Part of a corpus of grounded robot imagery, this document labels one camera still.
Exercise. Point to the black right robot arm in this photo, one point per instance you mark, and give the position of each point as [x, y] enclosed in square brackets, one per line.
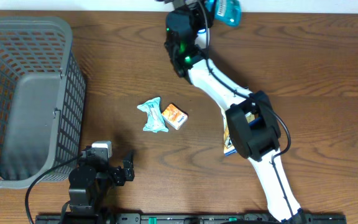
[254, 128]

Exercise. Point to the mint green tissue pack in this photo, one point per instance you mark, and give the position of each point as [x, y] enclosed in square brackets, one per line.
[155, 122]

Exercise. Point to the small orange box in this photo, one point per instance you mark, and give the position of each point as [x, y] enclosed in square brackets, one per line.
[174, 116]

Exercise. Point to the teal mouthwash bottle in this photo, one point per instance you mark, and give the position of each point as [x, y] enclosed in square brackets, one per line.
[226, 11]

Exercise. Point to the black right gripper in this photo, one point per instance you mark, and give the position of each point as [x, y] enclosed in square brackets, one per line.
[199, 10]

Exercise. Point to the dark grey plastic basket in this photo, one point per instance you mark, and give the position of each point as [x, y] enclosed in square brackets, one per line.
[42, 97]

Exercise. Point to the yellow snack bag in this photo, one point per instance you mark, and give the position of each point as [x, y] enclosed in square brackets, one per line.
[229, 148]

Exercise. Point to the white barcode scanner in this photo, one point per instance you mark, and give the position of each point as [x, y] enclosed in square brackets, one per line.
[202, 38]

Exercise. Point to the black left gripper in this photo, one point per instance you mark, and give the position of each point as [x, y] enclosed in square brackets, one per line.
[119, 177]

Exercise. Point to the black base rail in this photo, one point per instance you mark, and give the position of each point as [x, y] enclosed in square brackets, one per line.
[135, 218]

